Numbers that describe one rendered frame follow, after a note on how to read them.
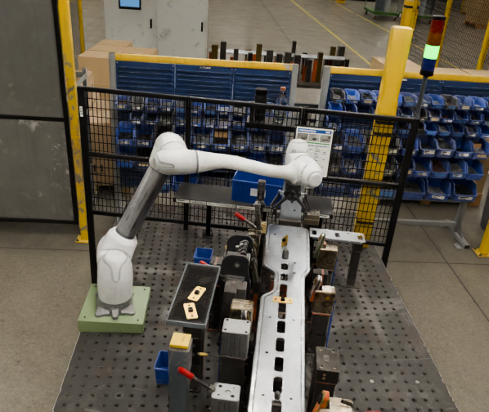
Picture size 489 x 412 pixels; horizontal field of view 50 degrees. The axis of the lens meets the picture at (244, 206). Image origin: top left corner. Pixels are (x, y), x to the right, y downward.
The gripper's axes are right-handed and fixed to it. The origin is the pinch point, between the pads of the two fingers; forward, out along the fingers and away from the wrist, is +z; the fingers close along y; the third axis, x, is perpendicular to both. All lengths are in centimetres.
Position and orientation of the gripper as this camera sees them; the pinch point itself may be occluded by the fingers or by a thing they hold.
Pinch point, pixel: (289, 220)
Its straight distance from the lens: 256.3
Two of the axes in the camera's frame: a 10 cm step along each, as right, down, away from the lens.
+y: 9.9, 1.1, -0.6
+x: 1.0, -4.4, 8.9
